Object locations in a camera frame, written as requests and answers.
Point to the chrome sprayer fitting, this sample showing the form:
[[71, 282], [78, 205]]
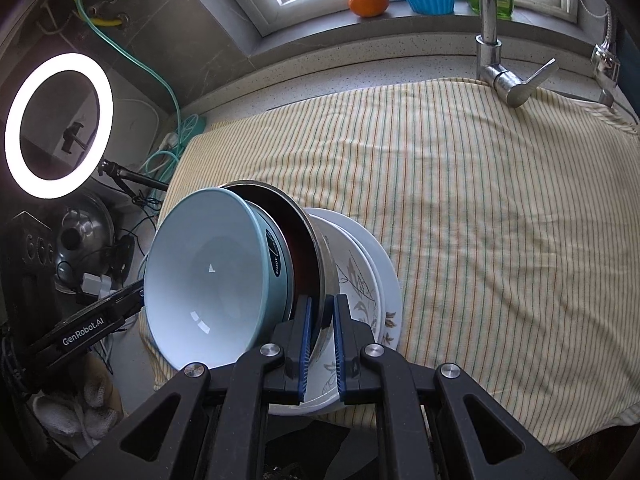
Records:
[[602, 57]]

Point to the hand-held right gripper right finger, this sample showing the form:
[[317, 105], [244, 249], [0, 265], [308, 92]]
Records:
[[340, 350]]

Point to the large steel bowl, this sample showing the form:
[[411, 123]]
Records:
[[324, 280]]

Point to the leaf print white plate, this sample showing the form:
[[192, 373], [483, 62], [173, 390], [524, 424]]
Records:
[[355, 285]]

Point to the white plug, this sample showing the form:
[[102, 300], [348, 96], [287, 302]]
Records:
[[169, 142]]

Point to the chrome faucet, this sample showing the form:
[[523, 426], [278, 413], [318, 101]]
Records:
[[487, 35]]

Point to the person's left hand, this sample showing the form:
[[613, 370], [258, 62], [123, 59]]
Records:
[[65, 415]]

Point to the light green bowl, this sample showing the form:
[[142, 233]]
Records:
[[210, 270]]

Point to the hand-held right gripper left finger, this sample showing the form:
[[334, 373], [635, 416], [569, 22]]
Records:
[[305, 350]]

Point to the white box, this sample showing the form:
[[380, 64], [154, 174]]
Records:
[[145, 125]]

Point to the white power adapter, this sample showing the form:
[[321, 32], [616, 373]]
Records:
[[92, 282]]

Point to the orange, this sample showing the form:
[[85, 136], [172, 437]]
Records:
[[368, 2]]

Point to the teal power strip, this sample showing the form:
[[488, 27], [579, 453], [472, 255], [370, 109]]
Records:
[[192, 127]]

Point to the black tripod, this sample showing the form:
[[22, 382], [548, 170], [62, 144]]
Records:
[[135, 177]]

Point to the striped yellow cloth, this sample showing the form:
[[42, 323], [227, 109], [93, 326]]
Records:
[[475, 235]]

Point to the glass pot lid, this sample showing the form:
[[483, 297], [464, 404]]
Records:
[[95, 225]]

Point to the black oval device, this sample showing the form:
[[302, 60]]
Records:
[[120, 255]]

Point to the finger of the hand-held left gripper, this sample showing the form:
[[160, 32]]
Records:
[[85, 327]]

